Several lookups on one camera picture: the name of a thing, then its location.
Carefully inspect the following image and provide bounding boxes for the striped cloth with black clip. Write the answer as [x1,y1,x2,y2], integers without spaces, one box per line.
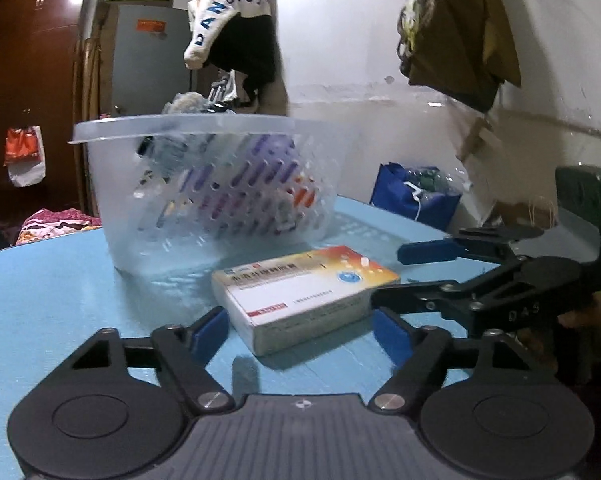
[135,91,218,181]

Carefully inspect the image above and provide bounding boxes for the floral quilt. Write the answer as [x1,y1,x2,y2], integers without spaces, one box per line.
[14,208,102,247]

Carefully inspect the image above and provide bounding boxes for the white charger cable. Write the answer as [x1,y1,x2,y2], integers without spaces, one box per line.
[405,182,425,222]

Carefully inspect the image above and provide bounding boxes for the blue tote bag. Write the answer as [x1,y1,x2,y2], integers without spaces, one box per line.
[369,162,465,234]

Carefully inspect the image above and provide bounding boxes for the person's right hand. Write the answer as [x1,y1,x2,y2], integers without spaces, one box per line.
[558,287,601,341]

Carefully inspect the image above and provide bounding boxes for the white plastic basket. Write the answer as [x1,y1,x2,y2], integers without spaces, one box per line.
[68,112,360,279]

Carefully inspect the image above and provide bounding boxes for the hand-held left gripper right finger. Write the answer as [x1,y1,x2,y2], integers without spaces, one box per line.
[369,307,544,416]

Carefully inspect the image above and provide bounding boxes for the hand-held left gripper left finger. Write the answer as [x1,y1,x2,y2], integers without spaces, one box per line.
[65,306,234,417]

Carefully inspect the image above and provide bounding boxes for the olive hanging clothes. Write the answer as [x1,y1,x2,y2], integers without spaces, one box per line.
[397,0,522,113]

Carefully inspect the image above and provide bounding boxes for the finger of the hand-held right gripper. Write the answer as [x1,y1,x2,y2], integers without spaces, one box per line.
[397,225,546,267]
[369,280,486,323]

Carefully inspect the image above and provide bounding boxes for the metal crutches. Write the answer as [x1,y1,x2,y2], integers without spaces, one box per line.
[208,72,236,106]

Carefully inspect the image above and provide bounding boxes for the orange and white plastic bag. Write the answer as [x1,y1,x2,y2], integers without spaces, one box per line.
[3,125,47,189]

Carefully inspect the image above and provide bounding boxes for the grey metal door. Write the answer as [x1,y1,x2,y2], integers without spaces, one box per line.
[109,4,197,122]

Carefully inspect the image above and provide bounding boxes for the wooden wall hanger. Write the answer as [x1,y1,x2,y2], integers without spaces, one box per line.
[455,114,502,162]

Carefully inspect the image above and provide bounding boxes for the medicine box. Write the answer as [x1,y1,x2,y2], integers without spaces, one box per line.
[211,245,402,357]

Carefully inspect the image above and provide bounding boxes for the clear plastic bottle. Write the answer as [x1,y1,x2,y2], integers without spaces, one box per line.
[405,167,469,193]

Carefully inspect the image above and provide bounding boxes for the black hanging garment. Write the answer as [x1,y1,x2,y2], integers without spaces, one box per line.
[208,14,282,112]

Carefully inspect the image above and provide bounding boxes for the white lettered garment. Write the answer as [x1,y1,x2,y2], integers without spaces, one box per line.
[183,0,277,72]

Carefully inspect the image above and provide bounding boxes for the purple tissue pack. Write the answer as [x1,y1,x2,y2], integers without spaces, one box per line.
[180,132,306,241]

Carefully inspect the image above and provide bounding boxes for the brown wooden wardrobe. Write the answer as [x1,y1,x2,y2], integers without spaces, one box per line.
[0,0,95,217]

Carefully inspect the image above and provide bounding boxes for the wooden poles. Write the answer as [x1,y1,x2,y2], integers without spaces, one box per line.
[73,37,106,217]

